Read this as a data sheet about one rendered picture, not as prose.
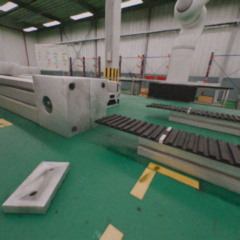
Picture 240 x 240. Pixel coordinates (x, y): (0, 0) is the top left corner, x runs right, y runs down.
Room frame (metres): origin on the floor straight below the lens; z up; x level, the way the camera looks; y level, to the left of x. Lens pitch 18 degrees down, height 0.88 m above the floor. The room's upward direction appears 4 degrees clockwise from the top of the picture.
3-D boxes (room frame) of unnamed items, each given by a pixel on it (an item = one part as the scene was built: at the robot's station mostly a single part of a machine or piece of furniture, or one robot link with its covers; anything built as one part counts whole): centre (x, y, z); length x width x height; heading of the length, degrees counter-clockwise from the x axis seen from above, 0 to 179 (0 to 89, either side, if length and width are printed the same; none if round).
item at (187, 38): (0.83, -0.34, 1.16); 0.19 x 0.12 x 0.24; 139
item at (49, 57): (5.66, 3.04, 0.97); 1.51 x 0.50 x 1.95; 79
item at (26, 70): (0.77, 0.60, 0.87); 0.16 x 0.11 x 0.07; 59
